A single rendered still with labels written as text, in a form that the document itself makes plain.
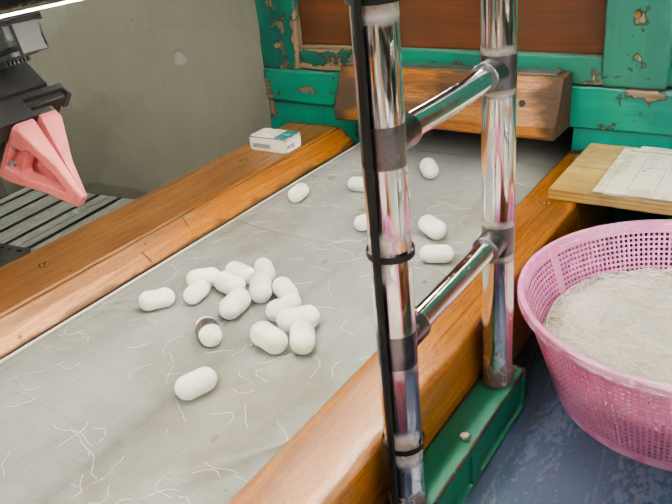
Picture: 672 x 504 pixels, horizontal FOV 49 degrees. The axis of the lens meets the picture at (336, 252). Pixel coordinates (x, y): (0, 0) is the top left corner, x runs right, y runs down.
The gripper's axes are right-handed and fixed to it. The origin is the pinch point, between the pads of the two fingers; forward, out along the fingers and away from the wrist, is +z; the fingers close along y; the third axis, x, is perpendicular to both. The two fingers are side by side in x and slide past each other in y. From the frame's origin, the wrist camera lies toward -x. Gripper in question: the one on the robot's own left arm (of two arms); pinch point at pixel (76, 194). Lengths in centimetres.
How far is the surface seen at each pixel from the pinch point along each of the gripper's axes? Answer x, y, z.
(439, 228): -7.1, 24.2, 23.7
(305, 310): -5.5, 4.9, 21.2
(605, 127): -16, 49, 28
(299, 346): -6.3, 1.1, 23.2
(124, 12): 85, 116, -89
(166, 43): 83, 118, -73
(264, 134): 11.1, 36.5, -2.2
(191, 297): 2.9, 3.5, 12.7
